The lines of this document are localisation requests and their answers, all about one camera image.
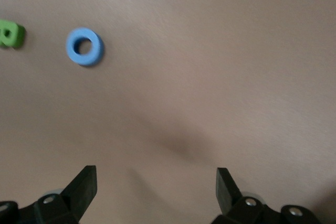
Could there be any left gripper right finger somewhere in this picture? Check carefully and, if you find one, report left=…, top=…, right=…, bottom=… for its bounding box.
left=209, top=167, right=323, bottom=224

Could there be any green letter B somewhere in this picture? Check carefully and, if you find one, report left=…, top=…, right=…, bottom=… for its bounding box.
left=0, top=18, right=26, bottom=49

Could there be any brown table cover sheet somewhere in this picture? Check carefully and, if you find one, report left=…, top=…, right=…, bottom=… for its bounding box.
left=0, top=0, right=336, bottom=224

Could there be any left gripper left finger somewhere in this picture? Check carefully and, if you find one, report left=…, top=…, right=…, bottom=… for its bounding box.
left=0, top=165, right=98, bottom=224

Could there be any blue letter O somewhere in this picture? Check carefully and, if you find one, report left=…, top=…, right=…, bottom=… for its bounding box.
left=65, top=26, right=105, bottom=68

